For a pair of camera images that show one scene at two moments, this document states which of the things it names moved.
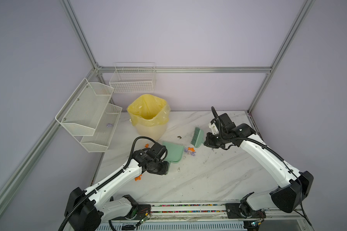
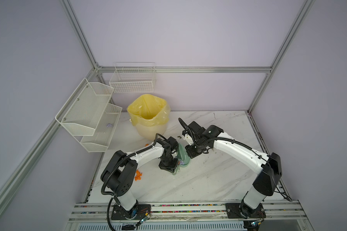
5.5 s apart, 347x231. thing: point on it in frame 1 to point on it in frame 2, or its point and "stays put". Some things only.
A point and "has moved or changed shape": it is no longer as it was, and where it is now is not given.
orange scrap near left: x=138 y=178 stays put
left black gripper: x=164 y=170 to x=170 y=168
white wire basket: x=134 y=77 stays put
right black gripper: x=207 y=142 to x=190 y=153
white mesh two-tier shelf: x=88 y=116 stays put
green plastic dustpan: x=175 y=152 has moved or changed shape
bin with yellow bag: x=150 y=115 stays put
